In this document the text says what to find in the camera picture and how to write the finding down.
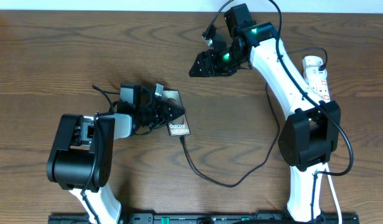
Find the black USB charging cable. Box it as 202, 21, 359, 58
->
178, 47, 328, 189

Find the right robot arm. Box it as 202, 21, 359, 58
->
189, 4, 340, 223

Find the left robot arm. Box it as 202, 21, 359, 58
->
47, 83, 185, 223

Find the white USB charger plug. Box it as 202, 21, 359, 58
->
303, 67, 328, 83

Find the white power strip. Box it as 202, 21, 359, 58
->
302, 55, 330, 103

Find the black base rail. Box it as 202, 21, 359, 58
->
47, 212, 360, 224

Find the white power strip cord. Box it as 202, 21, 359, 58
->
325, 164, 343, 224

